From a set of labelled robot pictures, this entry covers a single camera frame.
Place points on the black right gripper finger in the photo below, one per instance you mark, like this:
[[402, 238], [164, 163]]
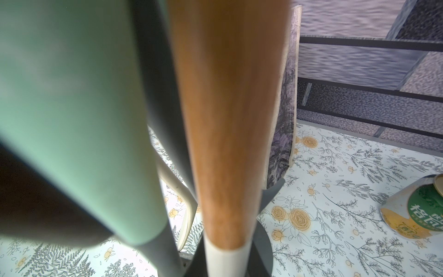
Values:
[[33, 208]]

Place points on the mint handle cream spatula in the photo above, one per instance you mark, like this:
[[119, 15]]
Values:
[[188, 205]]

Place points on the grey utensil rack stand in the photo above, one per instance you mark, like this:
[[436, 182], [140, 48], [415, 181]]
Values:
[[165, 118]]

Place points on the green beer can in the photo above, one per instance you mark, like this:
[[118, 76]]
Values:
[[416, 212]]

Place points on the mint handle grey ladle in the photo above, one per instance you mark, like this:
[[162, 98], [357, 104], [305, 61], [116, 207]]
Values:
[[73, 107]]

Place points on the wooden handle white utensil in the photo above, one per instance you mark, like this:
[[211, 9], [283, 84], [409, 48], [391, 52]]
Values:
[[227, 57]]

